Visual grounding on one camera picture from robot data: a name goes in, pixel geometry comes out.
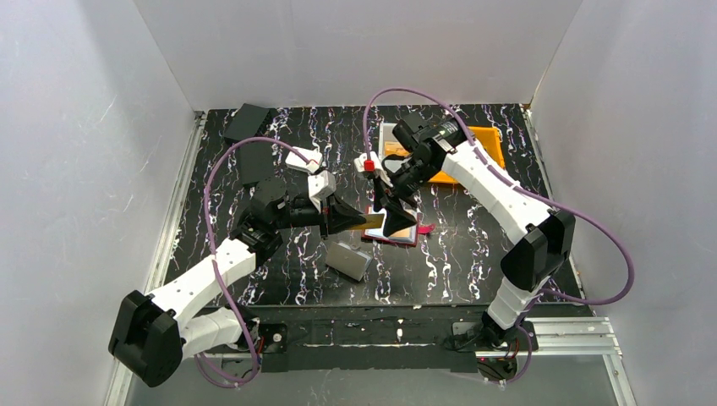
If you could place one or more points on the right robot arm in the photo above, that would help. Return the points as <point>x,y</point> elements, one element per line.
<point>541,237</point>

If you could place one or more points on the black box far corner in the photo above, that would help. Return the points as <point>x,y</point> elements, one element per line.
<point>248,121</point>

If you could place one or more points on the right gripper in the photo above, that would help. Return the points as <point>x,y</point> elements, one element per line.
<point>389,196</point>

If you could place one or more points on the black box near device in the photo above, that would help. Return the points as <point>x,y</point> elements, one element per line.
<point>255,163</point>

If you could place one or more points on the aluminium frame rail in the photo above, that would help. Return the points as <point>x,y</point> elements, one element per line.
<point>578,362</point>

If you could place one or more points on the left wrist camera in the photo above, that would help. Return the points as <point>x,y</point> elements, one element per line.
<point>320,186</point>

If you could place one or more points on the red leather card holder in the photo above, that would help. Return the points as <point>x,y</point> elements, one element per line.
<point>408,237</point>

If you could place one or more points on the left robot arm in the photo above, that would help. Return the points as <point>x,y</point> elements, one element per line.
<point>155,332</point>

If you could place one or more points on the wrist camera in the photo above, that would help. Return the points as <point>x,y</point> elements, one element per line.
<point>320,186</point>
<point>370,166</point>

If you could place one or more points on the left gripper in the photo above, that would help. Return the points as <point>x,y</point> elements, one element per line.
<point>325,219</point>

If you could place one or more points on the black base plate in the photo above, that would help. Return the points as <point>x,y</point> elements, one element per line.
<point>373,337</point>

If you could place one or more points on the orange credit card in bin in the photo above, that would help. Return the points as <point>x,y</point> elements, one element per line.
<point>394,148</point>

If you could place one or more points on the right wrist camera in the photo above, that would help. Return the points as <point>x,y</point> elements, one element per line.
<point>370,166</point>

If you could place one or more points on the yellow right plastic bin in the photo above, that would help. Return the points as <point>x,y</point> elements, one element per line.
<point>489,138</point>

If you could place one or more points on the silver metal card case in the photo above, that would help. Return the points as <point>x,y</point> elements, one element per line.
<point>350,262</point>

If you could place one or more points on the white square device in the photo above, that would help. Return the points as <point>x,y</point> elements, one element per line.
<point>303,160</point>

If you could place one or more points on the orange credit card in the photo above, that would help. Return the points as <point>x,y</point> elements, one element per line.
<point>394,148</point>
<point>370,221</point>

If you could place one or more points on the white plastic bin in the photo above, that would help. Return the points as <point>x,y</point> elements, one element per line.
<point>390,163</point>

